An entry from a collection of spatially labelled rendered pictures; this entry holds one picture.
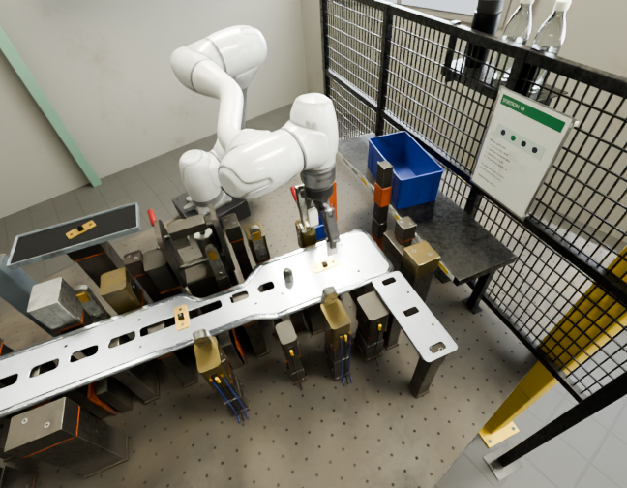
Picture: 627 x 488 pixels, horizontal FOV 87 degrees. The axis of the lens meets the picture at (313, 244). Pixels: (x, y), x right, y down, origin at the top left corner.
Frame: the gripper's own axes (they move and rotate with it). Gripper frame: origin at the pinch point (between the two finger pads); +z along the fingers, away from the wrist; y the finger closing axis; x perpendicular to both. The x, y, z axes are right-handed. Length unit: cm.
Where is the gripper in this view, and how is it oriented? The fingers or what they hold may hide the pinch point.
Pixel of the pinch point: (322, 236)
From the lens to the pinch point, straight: 99.3
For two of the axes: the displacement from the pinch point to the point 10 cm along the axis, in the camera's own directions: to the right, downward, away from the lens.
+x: 9.2, -3.2, 2.2
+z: 0.7, 6.9, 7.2
